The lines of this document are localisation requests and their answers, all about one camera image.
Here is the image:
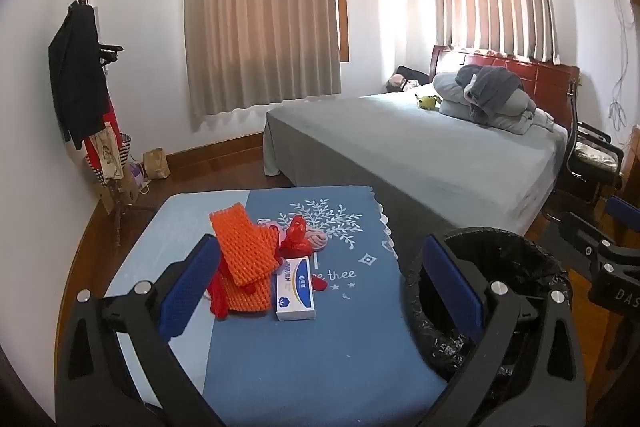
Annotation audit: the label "dark grey garment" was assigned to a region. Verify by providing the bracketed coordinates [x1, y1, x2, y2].
[454, 65, 524, 126]

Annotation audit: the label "orange foam net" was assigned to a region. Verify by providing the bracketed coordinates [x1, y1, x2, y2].
[209, 203, 281, 288]
[220, 277, 274, 314]

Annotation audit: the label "red plastic bag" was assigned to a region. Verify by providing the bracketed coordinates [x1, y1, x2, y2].
[278, 214, 314, 261]

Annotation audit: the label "wide beige curtain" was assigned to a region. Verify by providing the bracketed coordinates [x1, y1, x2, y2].
[184, 0, 344, 132]

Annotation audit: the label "bed with grey sheet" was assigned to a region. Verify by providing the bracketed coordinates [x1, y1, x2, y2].
[262, 82, 571, 238]

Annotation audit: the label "striped bag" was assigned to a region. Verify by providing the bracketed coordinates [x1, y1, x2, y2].
[95, 133, 134, 194]

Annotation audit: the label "pink soft item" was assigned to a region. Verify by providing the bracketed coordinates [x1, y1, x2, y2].
[387, 74, 417, 94]

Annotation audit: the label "white wall cables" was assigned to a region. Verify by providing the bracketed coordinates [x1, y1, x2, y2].
[601, 0, 637, 134]

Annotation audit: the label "cardboard box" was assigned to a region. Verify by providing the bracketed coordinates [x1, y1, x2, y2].
[99, 177, 144, 216]

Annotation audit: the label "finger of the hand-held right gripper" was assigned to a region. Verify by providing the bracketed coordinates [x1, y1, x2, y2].
[605, 196, 640, 228]
[559, 211, 617, 259]

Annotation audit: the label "black bin with black liner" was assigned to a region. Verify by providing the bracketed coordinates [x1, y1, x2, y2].
[400, 227, 575, 427]

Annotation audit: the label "red wooden headboard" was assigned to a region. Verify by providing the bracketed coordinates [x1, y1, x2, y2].
[429, 45, 581, 130]

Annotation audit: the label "beige tote bag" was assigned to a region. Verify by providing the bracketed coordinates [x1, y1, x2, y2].
[92, 122, 124, 180]

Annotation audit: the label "white and blue carton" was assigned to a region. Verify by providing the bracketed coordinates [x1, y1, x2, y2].
[272, 256, 318, 322]

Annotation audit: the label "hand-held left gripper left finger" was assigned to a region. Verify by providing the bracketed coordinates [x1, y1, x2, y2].
[55, 234, 226, 427]

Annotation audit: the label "black chair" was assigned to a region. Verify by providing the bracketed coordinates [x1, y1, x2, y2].
[542, 79, 627, 224]

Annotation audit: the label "purple and white bag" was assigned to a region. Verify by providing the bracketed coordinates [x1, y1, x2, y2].
[127, 161, 152, 194]

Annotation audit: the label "pink knit sock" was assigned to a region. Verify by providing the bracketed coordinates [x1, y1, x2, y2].
[300, 228, 329, 256]

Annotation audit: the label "grey pillow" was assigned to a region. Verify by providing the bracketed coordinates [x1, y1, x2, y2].
[432, 72, 538, 130]

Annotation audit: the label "brown paper bag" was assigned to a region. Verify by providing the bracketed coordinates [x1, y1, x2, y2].
[143, 148, 171, 180]

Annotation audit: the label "black bag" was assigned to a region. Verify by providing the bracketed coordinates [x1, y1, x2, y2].
[393, 65, 432, 90]

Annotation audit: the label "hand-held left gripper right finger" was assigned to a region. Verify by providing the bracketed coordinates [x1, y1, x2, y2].
[421, 234, 588, 427]

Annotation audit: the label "blue leaf print tablecloth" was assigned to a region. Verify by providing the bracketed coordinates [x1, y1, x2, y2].
[102, 185, 451, 413]

